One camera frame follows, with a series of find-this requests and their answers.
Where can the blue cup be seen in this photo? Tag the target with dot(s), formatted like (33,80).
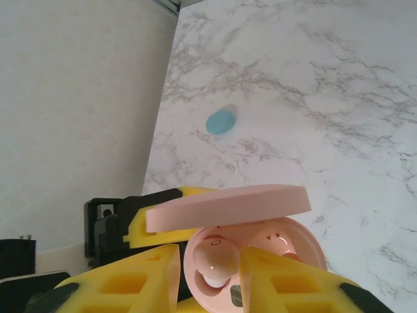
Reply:
(220,122)

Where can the pink charging case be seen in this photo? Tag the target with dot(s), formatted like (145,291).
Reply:
(228,205)

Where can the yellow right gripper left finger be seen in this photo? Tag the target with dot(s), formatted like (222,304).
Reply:
(130,287)

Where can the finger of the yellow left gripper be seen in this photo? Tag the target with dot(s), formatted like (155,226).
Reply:
(138,231)
(153,197)

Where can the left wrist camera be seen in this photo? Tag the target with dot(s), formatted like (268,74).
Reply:
(106,211)

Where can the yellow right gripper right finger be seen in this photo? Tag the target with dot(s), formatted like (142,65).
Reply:
(293,290)

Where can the aluminium frame post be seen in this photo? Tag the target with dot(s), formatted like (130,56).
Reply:
(169,5)

